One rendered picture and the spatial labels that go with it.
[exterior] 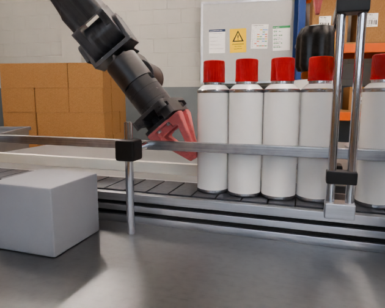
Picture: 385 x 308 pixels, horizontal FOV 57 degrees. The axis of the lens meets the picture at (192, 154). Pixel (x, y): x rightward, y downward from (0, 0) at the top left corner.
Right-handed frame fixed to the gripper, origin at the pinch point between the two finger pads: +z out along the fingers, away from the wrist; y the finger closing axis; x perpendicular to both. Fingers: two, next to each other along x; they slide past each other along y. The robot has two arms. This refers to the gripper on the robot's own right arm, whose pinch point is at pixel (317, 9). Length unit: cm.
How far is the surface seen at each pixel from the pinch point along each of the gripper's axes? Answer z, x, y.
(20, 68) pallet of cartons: -8, -233, 276
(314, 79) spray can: 13.4, 20.5, 0.7
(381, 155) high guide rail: 23.1, 23.8, -7.8
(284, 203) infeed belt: 30.7, 23.2, 3.9
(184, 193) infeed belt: 30.8, 22.1, 19.1
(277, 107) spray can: 17.2, 21.9, 5.5
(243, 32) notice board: -60, -396, 73
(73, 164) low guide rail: 29, 15, 44
